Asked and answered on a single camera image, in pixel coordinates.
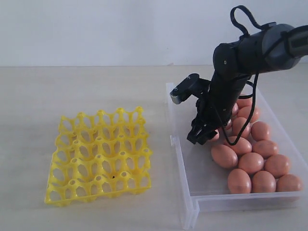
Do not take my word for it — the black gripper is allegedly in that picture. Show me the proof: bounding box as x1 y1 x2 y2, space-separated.
187 73 250 145

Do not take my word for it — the brown egg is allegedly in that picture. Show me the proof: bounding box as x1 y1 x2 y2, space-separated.
264 154 291 179
252 170 276 193
224 119 232 131
237 106 260 123
231 103 239 118
209 130 219 142
211 144 238 169
228 168 252 194
251 121 271 141
236 98 252 109
252 140 279 159
276 174 303 192
238 152 264 175
223 137 252 156
231 116 252 139

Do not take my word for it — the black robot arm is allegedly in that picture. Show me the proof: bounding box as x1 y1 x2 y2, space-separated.
187 24 308 145

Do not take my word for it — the clear plastic box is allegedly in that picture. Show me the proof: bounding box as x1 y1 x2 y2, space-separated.
166 83 308 229

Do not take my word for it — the yellow plastic egg tray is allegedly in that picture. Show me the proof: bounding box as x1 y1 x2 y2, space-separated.
44 106 152 206

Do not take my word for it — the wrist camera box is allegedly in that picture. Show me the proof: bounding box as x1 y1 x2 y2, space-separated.
169 73 200 104

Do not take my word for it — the black cable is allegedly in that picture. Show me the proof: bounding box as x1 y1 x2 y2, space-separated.
220 5 293 146

